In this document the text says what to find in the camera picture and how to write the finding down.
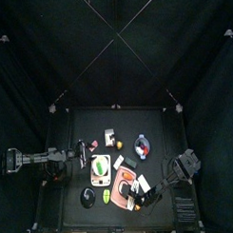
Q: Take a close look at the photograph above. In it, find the black round pan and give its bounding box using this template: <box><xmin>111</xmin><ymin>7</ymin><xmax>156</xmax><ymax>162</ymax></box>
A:
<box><xmin>79</xmin><ymin>186</ymin><xmax>97</xmax><ymax>209</ymax></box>

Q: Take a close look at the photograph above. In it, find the dark green segmented toy block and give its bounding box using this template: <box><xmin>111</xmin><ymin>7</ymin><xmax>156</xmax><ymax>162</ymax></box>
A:
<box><xmin>124</xmin><ymin>156</ymin><xmax>138</xmax><ymax>169</ymax></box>

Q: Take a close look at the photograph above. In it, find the pink toy slice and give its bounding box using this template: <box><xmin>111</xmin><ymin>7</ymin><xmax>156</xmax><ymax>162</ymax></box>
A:
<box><xmin>87</xmin><ymin>140</ymin><xmax>100</xmax><ymax>153</ymax></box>

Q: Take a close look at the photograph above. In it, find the white segmented toy block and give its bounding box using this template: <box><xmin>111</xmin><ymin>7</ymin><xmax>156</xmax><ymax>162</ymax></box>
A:
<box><xmin>112</xmin><ymin>154</ymin><xmax>125</xmax><ymax>171</ymax></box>

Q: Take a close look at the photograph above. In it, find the plain white toy block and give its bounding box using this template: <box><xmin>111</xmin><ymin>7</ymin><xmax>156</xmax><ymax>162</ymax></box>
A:
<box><xmin>137</xmin><ymin>173</ymin><xmax>151</xmax><ymax>194</ymax></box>

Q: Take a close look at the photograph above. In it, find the lime green toy pod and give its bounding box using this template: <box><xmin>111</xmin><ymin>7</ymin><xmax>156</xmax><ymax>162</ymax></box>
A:
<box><xmin>102</xmin><ymin>188</ymin><xmax>112</xmax><ymax>205</ymax></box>

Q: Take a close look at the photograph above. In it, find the grey white toy box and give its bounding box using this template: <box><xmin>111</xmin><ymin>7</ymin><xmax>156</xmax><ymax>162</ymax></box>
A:
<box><xmin>104</xmin><ymin>128</ymin><xmax>117</xmax><ymax>147</ymax></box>

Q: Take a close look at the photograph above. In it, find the orange toy carrot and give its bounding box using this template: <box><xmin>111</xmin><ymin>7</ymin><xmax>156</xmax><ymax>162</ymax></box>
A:
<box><xmin>122</xmin><ymin>171</ymin><xmax>134</xmax><ymax>181</ymax></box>

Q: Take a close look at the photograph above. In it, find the pale blue bowl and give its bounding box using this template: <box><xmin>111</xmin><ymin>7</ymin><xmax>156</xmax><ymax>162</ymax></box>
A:
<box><xmin>133</xmin><ymin>133</ymin><xmax>151</xmax><ymax>161</ymax></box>

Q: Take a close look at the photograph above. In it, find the green toy vegetable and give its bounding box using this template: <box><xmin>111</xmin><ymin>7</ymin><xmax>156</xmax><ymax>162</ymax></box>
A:
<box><xmin>95</xmin><ymin>159</ymin><xmax>105</xmax><ymax>175</ymax></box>

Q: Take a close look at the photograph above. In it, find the yellow toy corn green husk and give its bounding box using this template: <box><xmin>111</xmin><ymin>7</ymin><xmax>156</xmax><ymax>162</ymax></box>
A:
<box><xmin>115</xmin><ymin>140</ymin><xmax>125</xmax><ymax>151</ymax></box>

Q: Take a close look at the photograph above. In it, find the pink plastic tray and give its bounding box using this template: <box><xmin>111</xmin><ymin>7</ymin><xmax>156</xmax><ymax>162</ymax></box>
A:
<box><xmin>108</xmin><ymin>165</ymin><xmax>139</xmax><ymax>212</ymax></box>

